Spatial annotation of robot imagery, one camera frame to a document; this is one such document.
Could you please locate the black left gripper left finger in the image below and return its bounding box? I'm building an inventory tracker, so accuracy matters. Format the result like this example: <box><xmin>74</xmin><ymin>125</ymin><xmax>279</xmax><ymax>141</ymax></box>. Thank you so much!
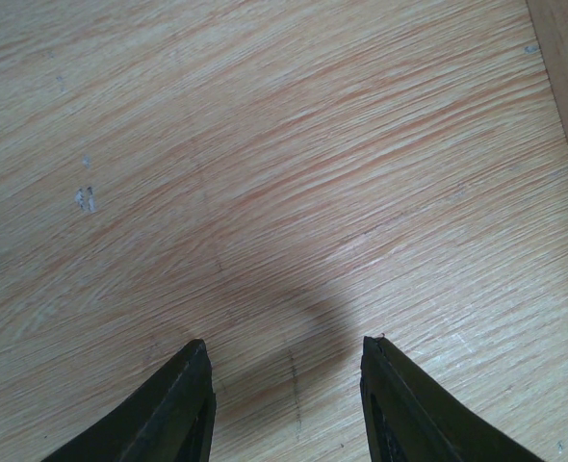
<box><xmin>45</xmin><ymin>339</ymin><xmax>216</xmax><ymax>461</ymax></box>

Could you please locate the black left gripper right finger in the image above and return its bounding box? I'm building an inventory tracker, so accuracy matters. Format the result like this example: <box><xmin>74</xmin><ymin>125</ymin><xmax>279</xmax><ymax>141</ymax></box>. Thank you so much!
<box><xmin>360</xmin><ymin>337</ymin><xmax>540</xmax><ymax>461</ymax></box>

